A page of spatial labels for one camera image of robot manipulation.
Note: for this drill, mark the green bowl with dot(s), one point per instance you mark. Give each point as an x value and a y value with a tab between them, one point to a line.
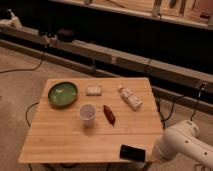
62	94

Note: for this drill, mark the clear plastic cup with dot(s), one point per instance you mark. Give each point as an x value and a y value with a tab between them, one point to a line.
87	114

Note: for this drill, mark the black round device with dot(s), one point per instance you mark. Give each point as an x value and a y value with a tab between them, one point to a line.
66	35

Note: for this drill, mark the white plastic bottle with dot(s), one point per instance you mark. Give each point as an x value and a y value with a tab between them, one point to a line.
130	98

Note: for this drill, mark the black eraser block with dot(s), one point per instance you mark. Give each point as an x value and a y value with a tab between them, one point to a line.
131	153

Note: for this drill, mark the white sponge block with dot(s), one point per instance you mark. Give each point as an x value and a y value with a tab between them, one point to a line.
93	91

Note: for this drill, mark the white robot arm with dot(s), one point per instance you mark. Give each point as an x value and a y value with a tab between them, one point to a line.
183	138

